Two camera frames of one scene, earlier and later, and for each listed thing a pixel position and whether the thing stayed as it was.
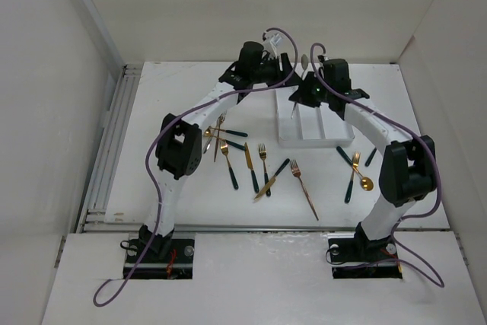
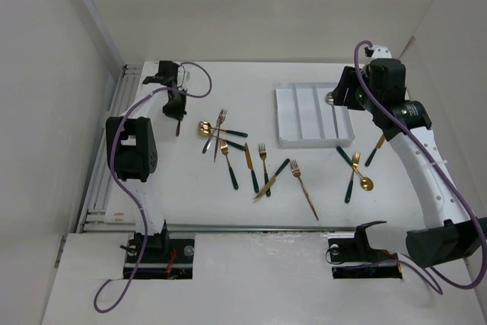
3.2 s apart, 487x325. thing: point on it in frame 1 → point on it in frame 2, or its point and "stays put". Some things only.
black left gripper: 284,63 → 176,113
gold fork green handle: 224,149 stays put
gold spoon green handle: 210,130 stays put
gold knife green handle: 272,179 stays put
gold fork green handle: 262,154 stays put
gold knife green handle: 249,165 stays put
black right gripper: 302,95 → 347,80
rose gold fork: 297,173 stays put
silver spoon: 303,63 → 329,100
